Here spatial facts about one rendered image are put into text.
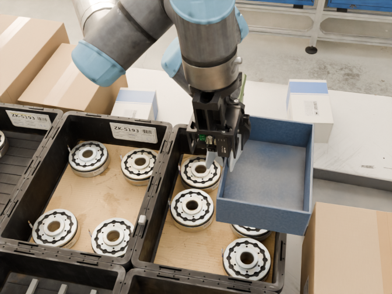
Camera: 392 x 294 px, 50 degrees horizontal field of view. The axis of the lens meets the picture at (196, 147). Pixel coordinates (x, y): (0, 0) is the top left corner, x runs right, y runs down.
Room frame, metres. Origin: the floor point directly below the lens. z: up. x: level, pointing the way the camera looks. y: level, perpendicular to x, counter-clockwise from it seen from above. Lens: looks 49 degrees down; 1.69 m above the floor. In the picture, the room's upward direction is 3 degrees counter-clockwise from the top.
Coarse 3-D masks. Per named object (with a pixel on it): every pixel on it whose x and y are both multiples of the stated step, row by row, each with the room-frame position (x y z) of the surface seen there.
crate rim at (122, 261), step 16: (80, 112) 0.82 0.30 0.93; (48, 144) 0.71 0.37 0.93; (160, 160) 0.64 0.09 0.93; (32, 176) 0.61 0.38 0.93; (16, 208) 0.52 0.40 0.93; (144, 208) 0.50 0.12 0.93; (0, 240) 0.44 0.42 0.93; (16, 240) 0.44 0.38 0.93; (80, 256) 0.40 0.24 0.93; (96, 256) 0.40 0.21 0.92; (112, 256) 0.40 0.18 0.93; (128, 256) 0.39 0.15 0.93
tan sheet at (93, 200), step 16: (112, 160) 0.73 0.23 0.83; (64, 176) 0.68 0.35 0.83; (96, 176) 0.68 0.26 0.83; (112, 176) 0.67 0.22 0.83; (64, 192) 0.63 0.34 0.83; (80, 192) 0.63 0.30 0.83; (96, 192) 0.63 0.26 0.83; (112, 192) 0.62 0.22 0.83; (128, 192) 0.62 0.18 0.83; (144, 192) 0.62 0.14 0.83; (48, 208) 0.58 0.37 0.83; (64, 208) 0.58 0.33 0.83; (80, 208) 0.58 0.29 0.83; (96, 208) 0.58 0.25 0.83; (112, 208) 0.57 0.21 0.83; (128, 208) 0.57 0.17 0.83; (80, 224) 0.54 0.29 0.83; (96, 224) 0.53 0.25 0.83; (32, 240) 0.50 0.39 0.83; (80, 240) 0.49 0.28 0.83; (112, 240) 0.49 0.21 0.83
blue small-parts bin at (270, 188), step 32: (256, 128) 0.56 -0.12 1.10; (288, 128) 0.54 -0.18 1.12; (224, 160) 0.46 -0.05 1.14; (256, 160) 0.51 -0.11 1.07; (288, 160) 0.50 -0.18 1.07; (224, 192) 0.44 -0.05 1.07; (256, 192) 0.43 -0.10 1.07; (288, 192) 0.43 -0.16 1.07; (256, 224) 0.36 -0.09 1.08; (288, 224) 0.35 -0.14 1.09
